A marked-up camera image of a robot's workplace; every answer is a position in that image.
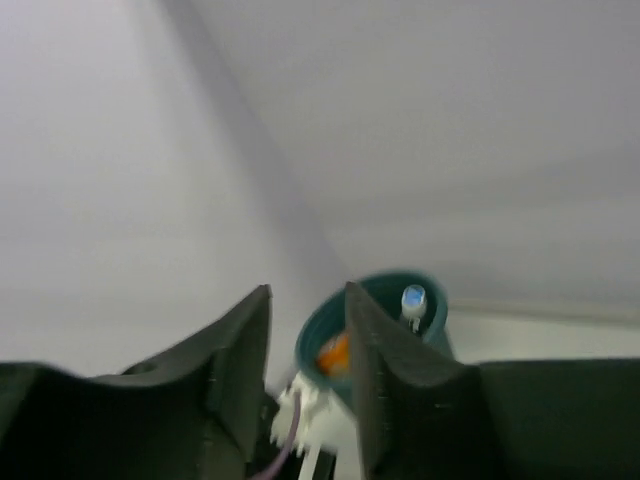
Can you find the dark green plastic bin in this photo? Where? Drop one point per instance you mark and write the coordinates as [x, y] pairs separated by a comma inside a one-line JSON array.
[[386, 288]]

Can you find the clear plastic water bottle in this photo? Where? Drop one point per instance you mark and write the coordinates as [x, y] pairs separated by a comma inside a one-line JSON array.
[[414, 306]]

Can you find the tall orange label bottle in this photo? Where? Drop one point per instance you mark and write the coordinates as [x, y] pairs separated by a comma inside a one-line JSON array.
[[333, 357]]

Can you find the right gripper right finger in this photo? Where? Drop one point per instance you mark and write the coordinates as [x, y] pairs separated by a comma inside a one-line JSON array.
[[422, 415]]

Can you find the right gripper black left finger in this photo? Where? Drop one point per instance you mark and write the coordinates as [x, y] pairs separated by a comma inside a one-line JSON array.
[[189, 412]]

